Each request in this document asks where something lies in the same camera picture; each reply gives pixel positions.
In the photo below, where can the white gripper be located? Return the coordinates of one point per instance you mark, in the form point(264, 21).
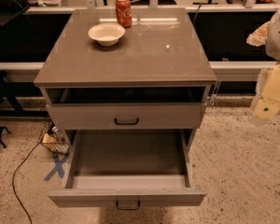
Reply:
point(278, 37)

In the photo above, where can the grey drawer cabinet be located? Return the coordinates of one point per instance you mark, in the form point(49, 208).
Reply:
point(159, 61)

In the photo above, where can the white bowl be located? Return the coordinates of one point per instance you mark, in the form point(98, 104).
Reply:
point(106, 34)

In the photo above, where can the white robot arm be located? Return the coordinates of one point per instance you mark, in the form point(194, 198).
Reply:
point(268, 34)

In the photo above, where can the black chair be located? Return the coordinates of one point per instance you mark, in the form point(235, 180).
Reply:
point(4, 3)

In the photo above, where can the wire basket with items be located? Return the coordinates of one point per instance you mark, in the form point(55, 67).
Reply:
point(51, 138)

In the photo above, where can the grey drawer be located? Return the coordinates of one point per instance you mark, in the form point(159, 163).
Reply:
point(128, 170)
point(112, 117)

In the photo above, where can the red soda can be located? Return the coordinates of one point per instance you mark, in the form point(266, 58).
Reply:
point(124, 13)

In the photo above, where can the black stand legs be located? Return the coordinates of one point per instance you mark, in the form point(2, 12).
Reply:
point(12, 100)

